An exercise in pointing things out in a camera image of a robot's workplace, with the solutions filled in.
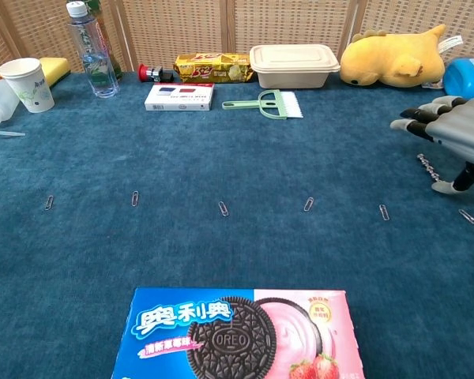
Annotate white paper cup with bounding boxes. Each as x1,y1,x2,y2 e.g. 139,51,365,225
0,57,56,114

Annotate beige lidded lunch box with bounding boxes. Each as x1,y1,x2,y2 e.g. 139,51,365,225
249,43,341,90

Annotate green white hand brush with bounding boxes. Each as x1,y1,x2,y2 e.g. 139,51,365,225
221,89,304,121

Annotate yellow sponge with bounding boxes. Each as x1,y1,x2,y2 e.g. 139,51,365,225
38,57,72,88

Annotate yellow plush toy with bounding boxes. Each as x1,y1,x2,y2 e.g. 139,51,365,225
339,24,464,88

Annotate blue pink Oreo box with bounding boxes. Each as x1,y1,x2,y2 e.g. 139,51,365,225
111,287,367,379

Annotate blue detergent bottle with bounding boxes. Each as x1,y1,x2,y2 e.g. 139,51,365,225
442,58,474,100

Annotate green label tea bottle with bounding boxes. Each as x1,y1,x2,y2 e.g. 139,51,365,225
85,0,124,80

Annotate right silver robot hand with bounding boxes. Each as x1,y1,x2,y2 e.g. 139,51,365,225
389,96,474,195

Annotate white box red blue print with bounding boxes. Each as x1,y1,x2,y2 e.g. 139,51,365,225
144,82,215,112

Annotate wicker folding screen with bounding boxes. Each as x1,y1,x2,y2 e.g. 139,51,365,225
0,0,474,74

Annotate clear plastic water bottle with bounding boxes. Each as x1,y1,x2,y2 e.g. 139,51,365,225
66,0,120,99

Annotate yellow biscuit pack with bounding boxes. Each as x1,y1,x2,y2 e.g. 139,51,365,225
173,52,254,84

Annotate blue carpet table cover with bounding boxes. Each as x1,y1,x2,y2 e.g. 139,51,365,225
0,70,474,379

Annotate red emergency stop button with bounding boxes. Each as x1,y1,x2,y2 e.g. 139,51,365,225
137,62,175,83

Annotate silver bead chain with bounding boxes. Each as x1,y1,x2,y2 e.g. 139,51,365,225
416,153,446,185

